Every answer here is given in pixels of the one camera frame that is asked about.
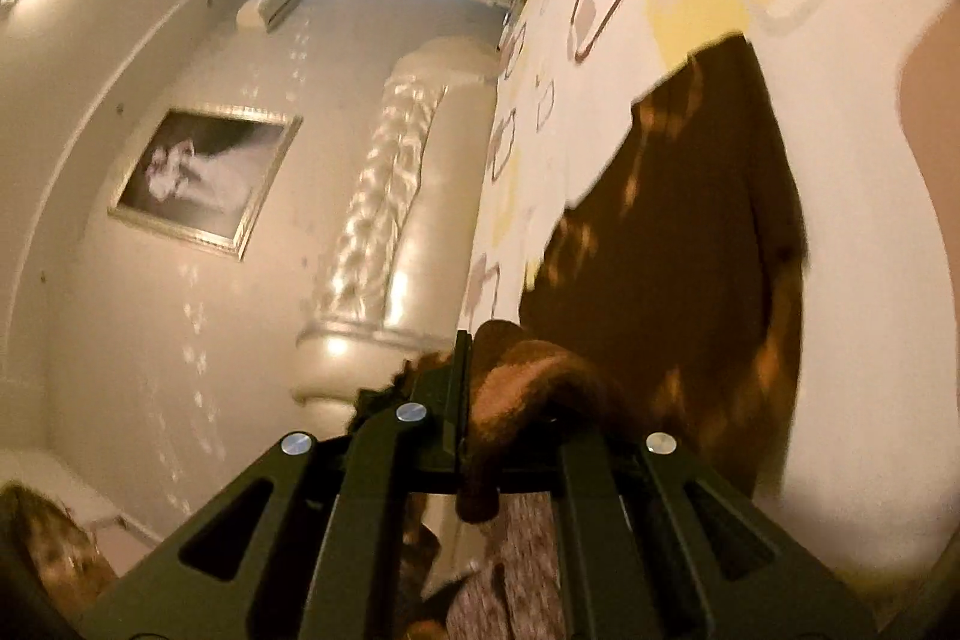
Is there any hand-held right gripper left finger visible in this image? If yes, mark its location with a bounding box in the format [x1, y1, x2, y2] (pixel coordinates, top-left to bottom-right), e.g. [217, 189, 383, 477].
[75, 329, 481, 640]

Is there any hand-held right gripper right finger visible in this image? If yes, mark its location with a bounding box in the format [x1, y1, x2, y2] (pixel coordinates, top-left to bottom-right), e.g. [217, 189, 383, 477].
[480, 415, 878, 640]

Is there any brown plaid sweater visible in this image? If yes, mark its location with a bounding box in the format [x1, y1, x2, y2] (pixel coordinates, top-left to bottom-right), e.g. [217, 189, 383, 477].
[352, 32, 811, 640]

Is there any cream tufted leather headboard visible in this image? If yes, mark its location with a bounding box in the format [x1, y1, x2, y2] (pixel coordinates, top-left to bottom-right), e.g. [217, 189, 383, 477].
[292, 36, 526, 431]

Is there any person's head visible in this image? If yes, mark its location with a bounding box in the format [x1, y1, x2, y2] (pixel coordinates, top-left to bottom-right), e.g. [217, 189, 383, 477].
[0, 482, 117, 640]

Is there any bed with patterned sheet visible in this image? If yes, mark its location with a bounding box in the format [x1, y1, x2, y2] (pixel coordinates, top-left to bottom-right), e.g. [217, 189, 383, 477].
[461, 0, 960, 581]

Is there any silver framed wall picture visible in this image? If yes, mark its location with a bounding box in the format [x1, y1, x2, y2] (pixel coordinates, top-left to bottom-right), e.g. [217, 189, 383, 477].
[107, 107, 303, 262]

